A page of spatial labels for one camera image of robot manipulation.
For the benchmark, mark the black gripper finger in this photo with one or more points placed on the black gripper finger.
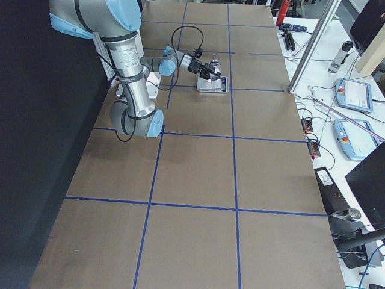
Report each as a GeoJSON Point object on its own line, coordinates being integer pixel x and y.
{"type": "Point", "coordinates": [206, 73]}
{"type": "Point", "coordinates": [214, 66]}

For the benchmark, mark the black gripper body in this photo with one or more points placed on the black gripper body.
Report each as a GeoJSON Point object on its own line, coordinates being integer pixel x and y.
{"type": "Point", "coordinates": [195, 65]}

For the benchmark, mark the glass sauce dispenser bottle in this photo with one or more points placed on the glass sauce dispenser bottle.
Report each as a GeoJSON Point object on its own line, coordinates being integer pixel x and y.
{"type": "Point", "coordinates": [216, 76]}

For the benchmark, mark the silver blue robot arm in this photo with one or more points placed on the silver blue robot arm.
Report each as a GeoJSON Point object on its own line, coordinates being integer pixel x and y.
{"type": "Point", "coordinates": [117, 23]}

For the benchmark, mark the silver digital kitchen scale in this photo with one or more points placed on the silver digital kitchen scale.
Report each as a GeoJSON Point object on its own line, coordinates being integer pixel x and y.
{"type": "Point", "coordinates": [205, 85]}

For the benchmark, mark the black mini tripod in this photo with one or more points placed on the black mini tripod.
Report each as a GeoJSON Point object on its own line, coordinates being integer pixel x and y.
{"type": "Point", "coordinates": [288, 40]}

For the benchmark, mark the blue black power tool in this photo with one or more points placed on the blue black power tool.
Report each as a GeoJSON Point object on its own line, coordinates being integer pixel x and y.
{"type": "Point", "coordinates": [292, 27]}

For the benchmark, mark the red fire extinguisher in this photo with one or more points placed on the red fire extinguisher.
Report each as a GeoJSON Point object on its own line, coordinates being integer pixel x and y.
{"type": "Point", "coordinates": [282, 12]}

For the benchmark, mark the upper orange black connector box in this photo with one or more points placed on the upper orange black connector box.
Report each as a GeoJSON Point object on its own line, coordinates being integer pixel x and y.
{"type": "Point", "coordinates": [307, 125]}

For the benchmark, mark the orange black connector box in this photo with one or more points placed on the orange black connector box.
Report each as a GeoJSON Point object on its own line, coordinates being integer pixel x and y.
{"type": "Point", "coordinates": [307, 125]}
{"type": "Point", "coordinates": [313, 147]}

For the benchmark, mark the lower orange black connector box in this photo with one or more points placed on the lower orange black connector box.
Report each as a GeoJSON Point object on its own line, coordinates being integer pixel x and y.
{"type": "Point", "coordinates": [313, 147]}

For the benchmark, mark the clear water bottle black lid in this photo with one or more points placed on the clear water bottle black lid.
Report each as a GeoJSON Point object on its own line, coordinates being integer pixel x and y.
{"type": "Point", "coordinates": [340, 57]}

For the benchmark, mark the upper blue teach pendant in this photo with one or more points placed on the upper blue teach pendant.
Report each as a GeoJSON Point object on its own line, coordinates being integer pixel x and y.
{"type": "Point", "coordinates": [354, 95]}

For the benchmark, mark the blue teach pendant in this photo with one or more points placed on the blue teach pendant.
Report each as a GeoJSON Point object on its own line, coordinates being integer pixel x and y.
{"type": "Point", "coordinates": [354, 95]}
{"type": "Point", "coordinates": [355, 143]}

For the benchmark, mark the beige cardboard board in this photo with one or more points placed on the beige cardboard board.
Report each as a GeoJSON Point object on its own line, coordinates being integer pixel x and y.
{"type": "Point", "coordinates": [373, 55]}

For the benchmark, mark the black monitor top right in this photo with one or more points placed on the black monitor top right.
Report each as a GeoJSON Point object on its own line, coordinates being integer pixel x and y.
{"type": "Point", "coordinates": [368, 24]}

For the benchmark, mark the lower blue teach pendant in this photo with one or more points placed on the lower blue teach pendant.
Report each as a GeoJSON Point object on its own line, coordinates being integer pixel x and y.
{"type": "Point", "coordinates": [355, 143]}

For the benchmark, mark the black box white label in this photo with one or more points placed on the black box white label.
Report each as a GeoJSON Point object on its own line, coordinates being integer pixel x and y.
{"type": "Point", "coordinates": [332, 197]}

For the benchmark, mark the black monitor near right edge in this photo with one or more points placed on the black monitor near right edge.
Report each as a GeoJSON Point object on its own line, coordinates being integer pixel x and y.
{"type": "Point", "coordinates": [366, 182]}

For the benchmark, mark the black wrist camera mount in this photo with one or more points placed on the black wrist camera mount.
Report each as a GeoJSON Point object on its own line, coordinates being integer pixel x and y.
{"type": "Point", "coordinates": [198, 53]}

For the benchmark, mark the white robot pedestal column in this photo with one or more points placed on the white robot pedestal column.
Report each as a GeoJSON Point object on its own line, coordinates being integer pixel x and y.
{"type": "Point", "coordinates": [150, 81]}

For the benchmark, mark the aluminium extrusion frame post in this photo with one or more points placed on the aluminium extrusion frame post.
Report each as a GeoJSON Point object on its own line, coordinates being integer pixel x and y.
{"type": "Point", "coordinates": [318, 32]}

